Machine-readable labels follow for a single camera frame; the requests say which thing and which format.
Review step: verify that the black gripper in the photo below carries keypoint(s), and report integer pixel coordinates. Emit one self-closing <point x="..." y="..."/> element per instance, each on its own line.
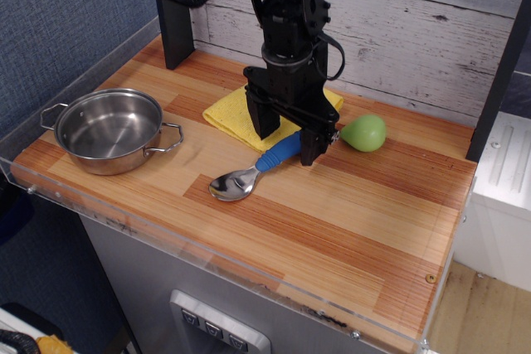
<point x="293" y="89"/>

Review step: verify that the blue handled metal spoon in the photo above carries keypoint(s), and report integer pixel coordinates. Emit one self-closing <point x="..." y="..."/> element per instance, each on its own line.
<point x="237" y="185"/>

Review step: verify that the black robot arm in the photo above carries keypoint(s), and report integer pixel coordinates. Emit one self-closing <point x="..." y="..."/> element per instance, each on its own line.
<point x="292" y="27"/>

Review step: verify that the yellow folded cloth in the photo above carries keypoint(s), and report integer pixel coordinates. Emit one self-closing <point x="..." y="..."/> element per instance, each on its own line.
<point x="231" y="116"/>

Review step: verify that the green plastic pear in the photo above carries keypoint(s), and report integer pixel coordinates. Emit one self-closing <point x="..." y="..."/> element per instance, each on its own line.
<point x="366" y="133"/>

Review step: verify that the stainless steel pot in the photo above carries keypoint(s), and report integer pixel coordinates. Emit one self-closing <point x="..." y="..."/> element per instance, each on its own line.
<point x="113" y="131"/>

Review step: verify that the silver dispenser button panel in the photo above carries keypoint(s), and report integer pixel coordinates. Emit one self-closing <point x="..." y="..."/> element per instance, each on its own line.
<point x="215" y="325"/>

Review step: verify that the white aluminium block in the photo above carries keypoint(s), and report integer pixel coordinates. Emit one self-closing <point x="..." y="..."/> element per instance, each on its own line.
<point x="494" y="236"/>

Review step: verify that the clear acrylic table guard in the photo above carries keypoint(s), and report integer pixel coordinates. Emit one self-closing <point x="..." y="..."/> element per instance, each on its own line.
<point x="345" y="256"/>

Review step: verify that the yellow object bottom left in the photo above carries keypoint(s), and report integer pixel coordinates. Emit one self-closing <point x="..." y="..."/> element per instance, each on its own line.
<point x="53" y="345"/>

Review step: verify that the dark left vertical post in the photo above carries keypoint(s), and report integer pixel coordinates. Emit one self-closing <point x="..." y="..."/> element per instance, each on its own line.
<point x="176" y="30"/>

